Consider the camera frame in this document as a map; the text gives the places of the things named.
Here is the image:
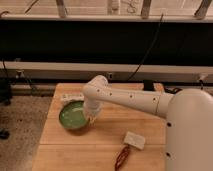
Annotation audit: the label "green ceramic bowl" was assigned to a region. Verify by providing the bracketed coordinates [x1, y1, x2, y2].
[59, 101, 89, 130]

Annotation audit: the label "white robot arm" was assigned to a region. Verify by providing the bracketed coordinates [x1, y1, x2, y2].
[82, 75, 213, 171]

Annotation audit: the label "white plastic bottle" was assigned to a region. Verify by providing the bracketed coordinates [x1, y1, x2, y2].
[61, 93, 84, 102]

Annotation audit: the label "black cylindrical table clamp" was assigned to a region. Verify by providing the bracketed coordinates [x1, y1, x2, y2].
[143, 80, 155, 91]

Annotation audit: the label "black object at left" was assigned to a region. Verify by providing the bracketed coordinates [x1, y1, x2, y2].
[0, 79, 12, 140]

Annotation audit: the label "black floor cables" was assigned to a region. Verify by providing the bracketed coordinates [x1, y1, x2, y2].
[164, 86, 183, 95]

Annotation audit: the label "black hanging cable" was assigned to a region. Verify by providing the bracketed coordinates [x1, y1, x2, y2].
[126, 13, 165, 82]

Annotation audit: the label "grey metal rail beam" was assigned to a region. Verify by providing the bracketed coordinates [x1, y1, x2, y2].
[0, 61, 213, 83]

